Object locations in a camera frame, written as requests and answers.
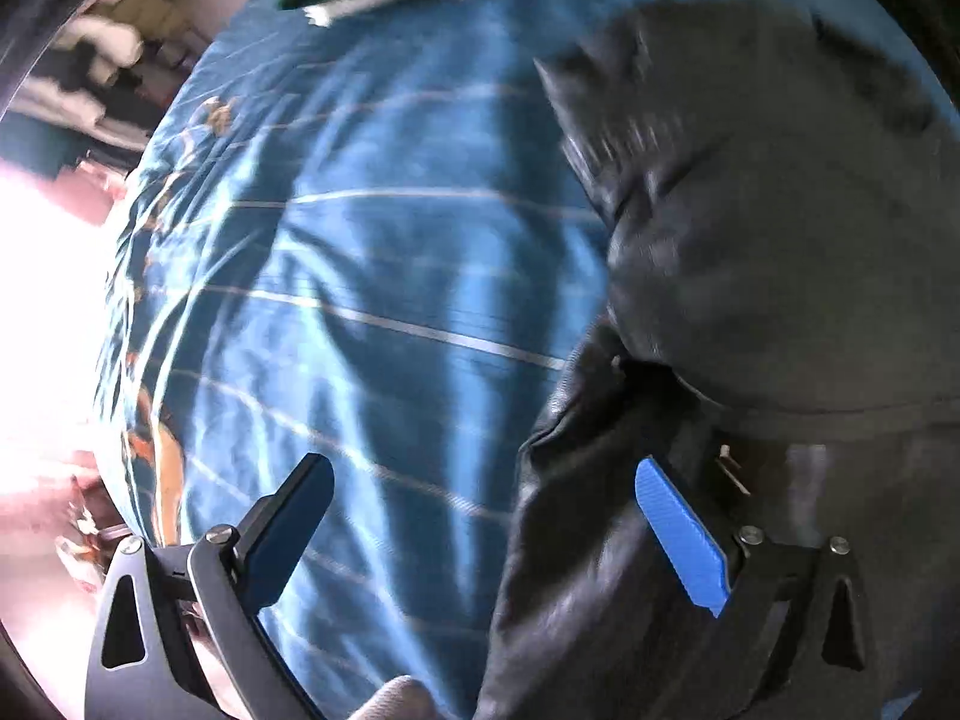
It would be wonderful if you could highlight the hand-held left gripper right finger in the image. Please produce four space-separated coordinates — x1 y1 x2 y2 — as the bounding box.
634 456 875 720

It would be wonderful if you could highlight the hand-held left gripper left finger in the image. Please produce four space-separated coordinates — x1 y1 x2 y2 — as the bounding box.
84 454 336 720

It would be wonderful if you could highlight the black jacket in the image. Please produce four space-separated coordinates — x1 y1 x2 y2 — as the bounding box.
474 0 960 720

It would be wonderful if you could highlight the pile of clothes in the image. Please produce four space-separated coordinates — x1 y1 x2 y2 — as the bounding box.
15 0 200 158

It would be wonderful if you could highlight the white cloth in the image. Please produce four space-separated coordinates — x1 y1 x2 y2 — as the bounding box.
352 675 440 720

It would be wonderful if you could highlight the blue striped bed sheet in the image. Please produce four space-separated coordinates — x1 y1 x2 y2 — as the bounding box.
94 0 882 720

